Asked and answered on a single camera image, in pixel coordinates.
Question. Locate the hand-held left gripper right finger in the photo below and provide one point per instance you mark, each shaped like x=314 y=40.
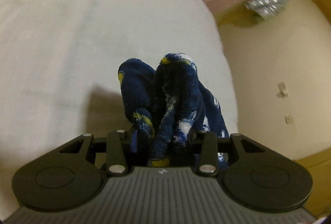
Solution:
x=206 y=149

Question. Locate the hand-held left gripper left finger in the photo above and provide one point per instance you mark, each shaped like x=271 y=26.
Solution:
x=134 y=141

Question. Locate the navy printed pajama pants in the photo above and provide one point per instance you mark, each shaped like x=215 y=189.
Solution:
x=175 y=94

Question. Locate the grey striped bedspread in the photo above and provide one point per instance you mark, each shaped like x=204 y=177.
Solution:
x=77 y=32

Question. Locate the silver foil package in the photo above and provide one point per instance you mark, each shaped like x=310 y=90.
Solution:
x=267 y=5

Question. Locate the white wall fitting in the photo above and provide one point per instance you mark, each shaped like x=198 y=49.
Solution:
x=282 y=89

